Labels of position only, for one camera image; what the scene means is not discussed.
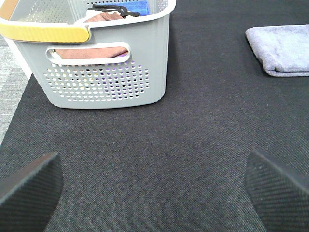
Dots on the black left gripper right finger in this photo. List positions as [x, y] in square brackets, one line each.
[279, 194]

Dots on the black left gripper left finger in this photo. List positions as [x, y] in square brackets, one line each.
[30, 196]

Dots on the lavender towel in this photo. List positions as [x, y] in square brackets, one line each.
[282, 50]

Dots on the grey perforated plastic basket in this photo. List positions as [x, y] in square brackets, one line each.
[138, 78]

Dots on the black table mat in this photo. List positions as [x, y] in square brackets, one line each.
[177, 165]

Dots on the brown towel in basket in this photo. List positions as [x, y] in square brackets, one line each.
[109, 52]

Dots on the blue towel in basket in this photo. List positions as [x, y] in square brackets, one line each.
[140, 6]

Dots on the yellow basket handle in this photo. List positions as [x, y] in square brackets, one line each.
[45, 33]

